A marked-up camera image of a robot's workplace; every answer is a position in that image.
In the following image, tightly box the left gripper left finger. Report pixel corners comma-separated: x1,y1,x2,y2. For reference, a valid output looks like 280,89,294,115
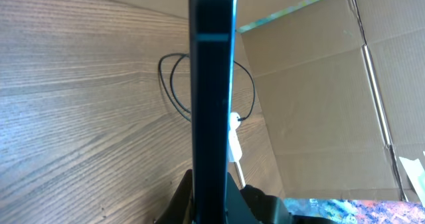
154,169,193,224

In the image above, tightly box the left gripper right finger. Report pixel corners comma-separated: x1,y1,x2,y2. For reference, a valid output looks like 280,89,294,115
226,173,258,224

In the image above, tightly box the black USB charging cable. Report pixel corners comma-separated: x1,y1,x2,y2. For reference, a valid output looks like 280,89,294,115
157,53,256,122

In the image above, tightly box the Samsung Galaxy smartphone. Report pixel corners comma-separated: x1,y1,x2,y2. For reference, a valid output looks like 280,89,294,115
189,0,236,223

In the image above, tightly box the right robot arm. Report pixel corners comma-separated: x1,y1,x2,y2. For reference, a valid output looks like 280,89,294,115
240,185,336,224

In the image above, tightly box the white charger plug adapter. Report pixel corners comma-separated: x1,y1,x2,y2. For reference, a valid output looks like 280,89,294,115
229,112,241,130

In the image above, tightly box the colourful painted mat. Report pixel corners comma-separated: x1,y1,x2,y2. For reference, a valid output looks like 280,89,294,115
284,198,424,224

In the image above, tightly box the white paper sheet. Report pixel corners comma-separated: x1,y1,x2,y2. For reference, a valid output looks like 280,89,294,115
399,157,424,206

